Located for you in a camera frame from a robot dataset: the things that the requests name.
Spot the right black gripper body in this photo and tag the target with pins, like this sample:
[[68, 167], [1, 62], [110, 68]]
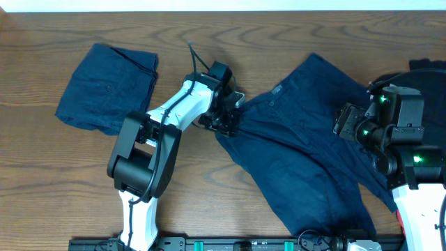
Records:
[[350, 120]]

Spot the red cloth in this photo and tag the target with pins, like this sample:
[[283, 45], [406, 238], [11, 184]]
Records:
[[399, 218]]

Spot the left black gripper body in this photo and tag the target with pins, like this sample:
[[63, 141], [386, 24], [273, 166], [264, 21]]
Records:
[[221, 123]]

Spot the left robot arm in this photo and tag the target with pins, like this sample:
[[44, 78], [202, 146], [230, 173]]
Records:
[[143, 159]]

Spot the black garment with logo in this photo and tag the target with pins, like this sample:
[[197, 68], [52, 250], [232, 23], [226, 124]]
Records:
[[432, 87]]

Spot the navy blue shorts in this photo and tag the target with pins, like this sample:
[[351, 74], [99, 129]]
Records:
[[310, 177]]

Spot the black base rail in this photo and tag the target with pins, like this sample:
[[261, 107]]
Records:
[[308, 240]]

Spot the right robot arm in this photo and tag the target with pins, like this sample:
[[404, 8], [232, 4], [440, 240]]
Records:
[[391, 131]]

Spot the folded navy shorts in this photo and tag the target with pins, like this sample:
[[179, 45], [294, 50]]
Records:
[[109, 83]]

